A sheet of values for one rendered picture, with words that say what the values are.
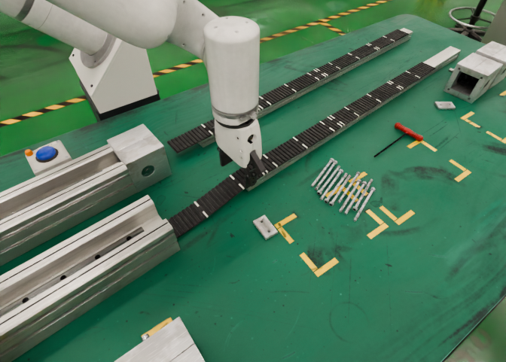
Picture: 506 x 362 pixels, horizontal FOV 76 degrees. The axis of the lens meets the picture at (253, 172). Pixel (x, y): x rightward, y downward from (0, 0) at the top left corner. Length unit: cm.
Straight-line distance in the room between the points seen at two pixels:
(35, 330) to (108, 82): 64
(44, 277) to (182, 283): 23
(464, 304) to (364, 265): 18
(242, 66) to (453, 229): 56
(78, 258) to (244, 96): 41
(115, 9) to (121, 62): 57
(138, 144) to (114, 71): 30
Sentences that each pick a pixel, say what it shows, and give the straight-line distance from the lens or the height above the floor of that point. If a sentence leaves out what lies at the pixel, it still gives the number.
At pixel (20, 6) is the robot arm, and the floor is 107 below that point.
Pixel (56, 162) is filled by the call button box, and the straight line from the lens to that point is 85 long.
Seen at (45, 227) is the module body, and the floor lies 81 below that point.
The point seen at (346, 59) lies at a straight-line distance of 119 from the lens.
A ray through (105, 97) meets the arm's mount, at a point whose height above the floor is 82.
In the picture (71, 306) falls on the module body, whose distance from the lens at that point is 65.
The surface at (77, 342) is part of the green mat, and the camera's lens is 67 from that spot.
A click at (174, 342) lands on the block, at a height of 87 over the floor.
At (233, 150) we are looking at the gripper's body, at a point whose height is 93.
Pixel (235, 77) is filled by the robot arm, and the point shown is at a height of 110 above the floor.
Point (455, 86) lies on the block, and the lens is 122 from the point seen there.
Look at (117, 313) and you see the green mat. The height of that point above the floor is 78.
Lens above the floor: 137
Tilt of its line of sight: 48 degrees down
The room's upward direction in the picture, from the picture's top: straight up
